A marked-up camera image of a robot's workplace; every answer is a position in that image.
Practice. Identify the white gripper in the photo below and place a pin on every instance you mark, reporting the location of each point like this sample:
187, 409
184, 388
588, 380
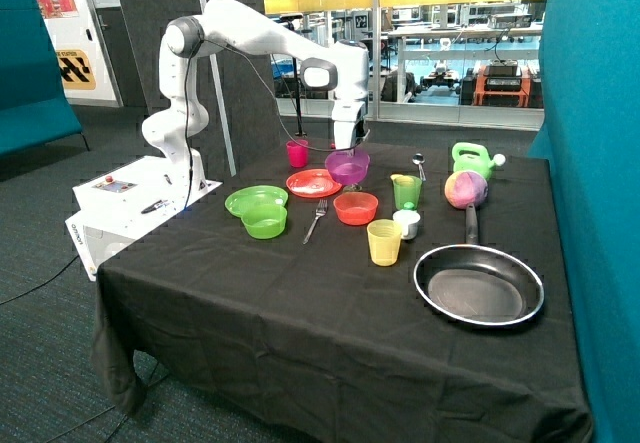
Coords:
347, 117

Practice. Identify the purple plastic bowl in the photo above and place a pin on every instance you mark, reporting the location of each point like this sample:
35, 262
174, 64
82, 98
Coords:
347, 171

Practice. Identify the green plastic bowl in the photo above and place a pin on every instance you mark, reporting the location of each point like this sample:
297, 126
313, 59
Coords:
265, 221

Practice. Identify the green toy bell pepper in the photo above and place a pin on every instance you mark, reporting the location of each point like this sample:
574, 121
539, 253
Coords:
352, 188

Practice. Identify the orange-red plastic plate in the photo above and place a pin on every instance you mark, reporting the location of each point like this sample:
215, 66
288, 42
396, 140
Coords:
312, 183

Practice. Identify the pink plastic cup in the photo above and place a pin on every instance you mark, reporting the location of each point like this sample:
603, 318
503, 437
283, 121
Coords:
298, 152

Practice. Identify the orange-red plastic bowl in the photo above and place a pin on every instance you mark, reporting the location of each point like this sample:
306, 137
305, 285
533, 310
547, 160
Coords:
356, 208

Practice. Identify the silver metal fork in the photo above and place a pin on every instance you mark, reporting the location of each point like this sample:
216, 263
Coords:
320, 212

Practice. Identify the green transparent plastic cup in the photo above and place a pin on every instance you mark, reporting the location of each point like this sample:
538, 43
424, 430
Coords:
407, 191

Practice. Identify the silver metal spoon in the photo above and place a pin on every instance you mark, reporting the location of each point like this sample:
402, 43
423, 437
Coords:
418, 160

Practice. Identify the small white jar green lid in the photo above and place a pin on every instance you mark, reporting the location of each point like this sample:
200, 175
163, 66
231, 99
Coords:
408, 218

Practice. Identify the yellow plastic cup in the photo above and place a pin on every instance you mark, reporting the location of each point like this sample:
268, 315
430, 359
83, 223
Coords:
384, 239

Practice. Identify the white lab workbench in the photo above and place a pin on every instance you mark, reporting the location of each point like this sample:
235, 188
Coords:
470, 44

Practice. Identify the multicolour plush ball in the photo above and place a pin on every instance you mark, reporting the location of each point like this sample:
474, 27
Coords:
463, 188

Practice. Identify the green plastic plate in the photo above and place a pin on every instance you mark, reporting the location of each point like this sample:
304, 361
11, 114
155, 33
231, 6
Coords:
242, 200

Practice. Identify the green toy watering can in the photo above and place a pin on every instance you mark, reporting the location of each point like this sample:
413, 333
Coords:
475, 157

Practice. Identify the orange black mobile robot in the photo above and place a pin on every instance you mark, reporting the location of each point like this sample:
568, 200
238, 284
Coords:
507, 83

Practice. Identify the black frying pan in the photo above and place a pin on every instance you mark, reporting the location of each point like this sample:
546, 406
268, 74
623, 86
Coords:
477, 285

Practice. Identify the white robot control box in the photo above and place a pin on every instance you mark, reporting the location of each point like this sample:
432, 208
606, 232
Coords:
122, 206

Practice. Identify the yellow black warning sign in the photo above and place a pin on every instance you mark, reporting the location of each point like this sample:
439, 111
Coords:
75, 69

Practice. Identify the teal sofa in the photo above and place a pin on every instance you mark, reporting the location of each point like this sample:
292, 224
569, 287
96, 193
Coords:
34, 108

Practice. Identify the teal partition wall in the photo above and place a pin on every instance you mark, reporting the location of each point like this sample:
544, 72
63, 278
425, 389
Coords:
589, 61

